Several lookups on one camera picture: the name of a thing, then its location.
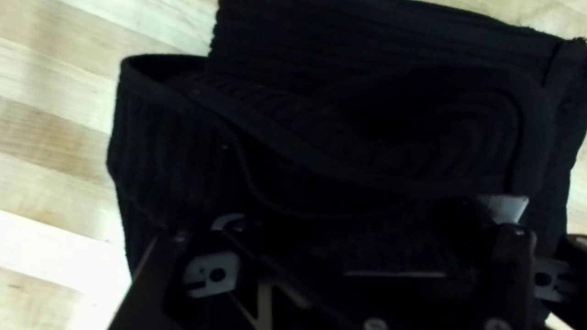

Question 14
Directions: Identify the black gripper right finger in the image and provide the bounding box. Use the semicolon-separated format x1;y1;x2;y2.
451;192;587;330

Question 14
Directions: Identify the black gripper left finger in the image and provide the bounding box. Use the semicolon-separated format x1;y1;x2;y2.
108;208;344;330

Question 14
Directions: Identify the black towel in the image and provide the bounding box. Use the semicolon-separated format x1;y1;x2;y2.
104;0;587;330

